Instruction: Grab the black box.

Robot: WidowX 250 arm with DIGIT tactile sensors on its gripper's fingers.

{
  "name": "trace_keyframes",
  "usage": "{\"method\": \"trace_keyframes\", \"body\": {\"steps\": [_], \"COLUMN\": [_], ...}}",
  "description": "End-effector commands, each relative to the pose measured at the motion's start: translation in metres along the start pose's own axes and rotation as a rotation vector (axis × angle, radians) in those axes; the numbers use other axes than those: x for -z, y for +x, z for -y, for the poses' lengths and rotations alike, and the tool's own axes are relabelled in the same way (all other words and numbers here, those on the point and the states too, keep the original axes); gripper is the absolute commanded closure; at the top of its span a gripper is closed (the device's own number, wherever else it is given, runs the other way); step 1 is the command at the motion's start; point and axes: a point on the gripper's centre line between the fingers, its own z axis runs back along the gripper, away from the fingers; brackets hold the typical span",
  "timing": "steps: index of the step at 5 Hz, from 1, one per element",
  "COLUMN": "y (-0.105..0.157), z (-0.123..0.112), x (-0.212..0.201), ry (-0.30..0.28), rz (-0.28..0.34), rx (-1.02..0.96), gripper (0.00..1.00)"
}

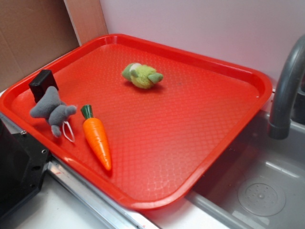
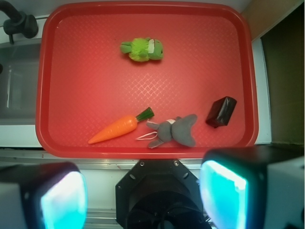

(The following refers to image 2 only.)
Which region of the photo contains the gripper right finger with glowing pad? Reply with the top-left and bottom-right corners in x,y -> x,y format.
199,146 -> 305,229

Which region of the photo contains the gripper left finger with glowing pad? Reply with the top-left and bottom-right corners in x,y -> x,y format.
0,162 -> 88,229

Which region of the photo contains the black box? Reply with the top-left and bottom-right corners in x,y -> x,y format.
205,96 -> 237,128

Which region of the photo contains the grey plush elephant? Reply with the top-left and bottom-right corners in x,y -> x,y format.
136,114 -> 198,149

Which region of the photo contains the orange toy carrot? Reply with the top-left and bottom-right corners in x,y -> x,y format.
88,107 -> 154,144

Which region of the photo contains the red plastic tray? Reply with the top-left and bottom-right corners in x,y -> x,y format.
36,1 -> 258,159

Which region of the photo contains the grey toy sink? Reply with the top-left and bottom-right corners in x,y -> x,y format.
0,43 -> 40,125

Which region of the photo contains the green plush toy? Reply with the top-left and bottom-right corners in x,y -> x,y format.
120,37 -> 164,62

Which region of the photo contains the grey toy faucet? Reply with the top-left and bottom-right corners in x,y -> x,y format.
0,0 -> 39,44

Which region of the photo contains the metal rail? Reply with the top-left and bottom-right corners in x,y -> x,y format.
0,150 -> 205,170

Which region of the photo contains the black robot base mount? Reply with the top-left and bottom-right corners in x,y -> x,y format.
115,159 -> 211,229

